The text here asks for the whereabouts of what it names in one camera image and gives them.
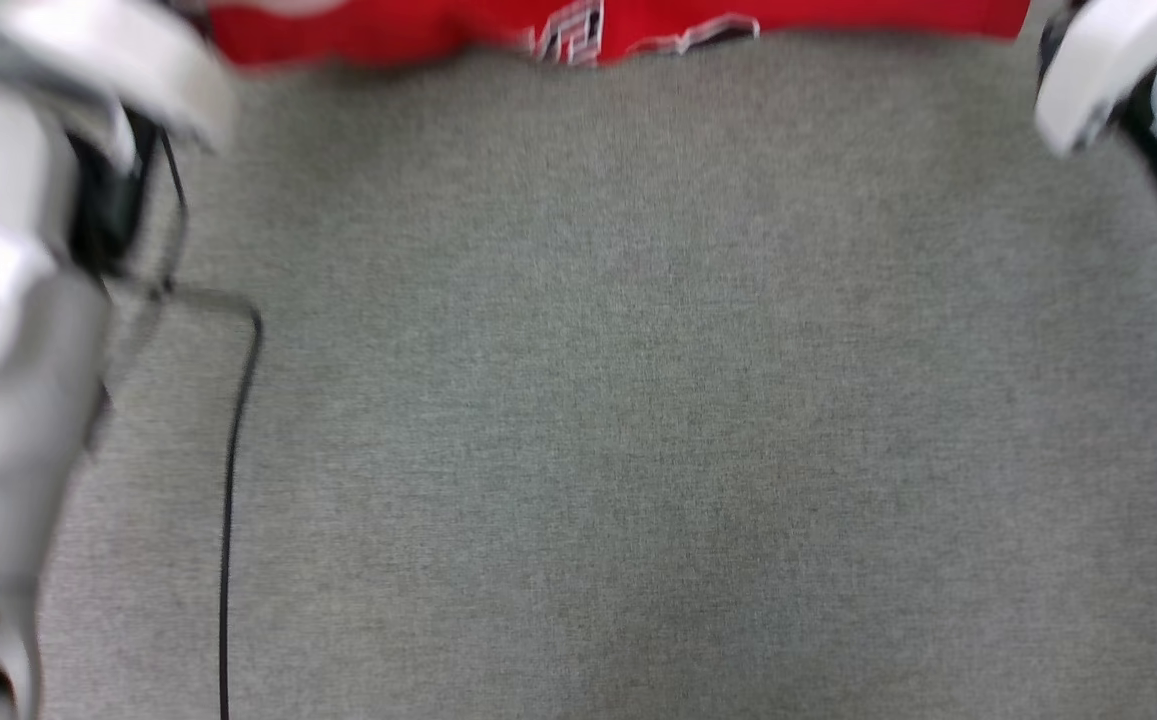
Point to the red garment with white trim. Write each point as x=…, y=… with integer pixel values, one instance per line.
x=418, y=25

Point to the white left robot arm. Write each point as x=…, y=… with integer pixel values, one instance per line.
x=8, y=350

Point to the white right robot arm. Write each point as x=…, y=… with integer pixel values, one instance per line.
x=1098, y=60

